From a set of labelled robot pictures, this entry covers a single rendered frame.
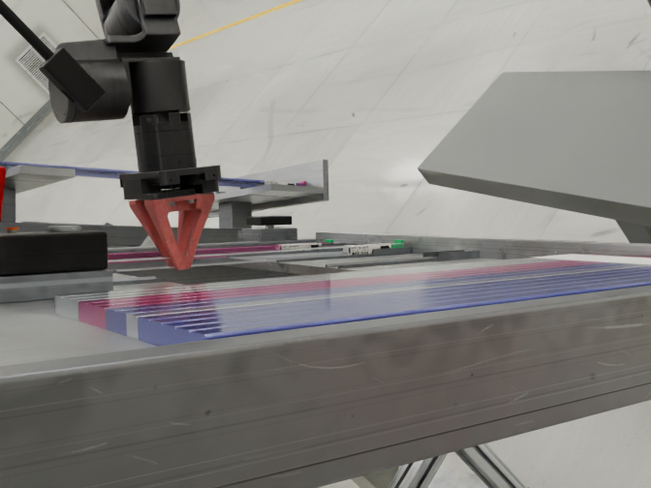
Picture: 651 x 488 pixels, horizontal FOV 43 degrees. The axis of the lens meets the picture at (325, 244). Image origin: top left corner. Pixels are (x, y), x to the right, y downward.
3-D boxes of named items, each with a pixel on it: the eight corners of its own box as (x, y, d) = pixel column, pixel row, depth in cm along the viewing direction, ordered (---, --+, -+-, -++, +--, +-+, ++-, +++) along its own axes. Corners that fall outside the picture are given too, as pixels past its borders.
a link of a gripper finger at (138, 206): (167, 278, 77) (154, 178, 76) (136, 272, 83) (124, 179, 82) (230, 265, 81) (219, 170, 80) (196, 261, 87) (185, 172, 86)
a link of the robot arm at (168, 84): (193, 47, 79) (169, 55, 84) (124, 48, 75) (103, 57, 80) (201, 119, 80) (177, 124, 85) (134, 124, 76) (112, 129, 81)
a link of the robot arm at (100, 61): (170, -23, 79) (140, 19, 86) (48, -27, 72) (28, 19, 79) (200, 94, 77) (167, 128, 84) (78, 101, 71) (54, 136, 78)
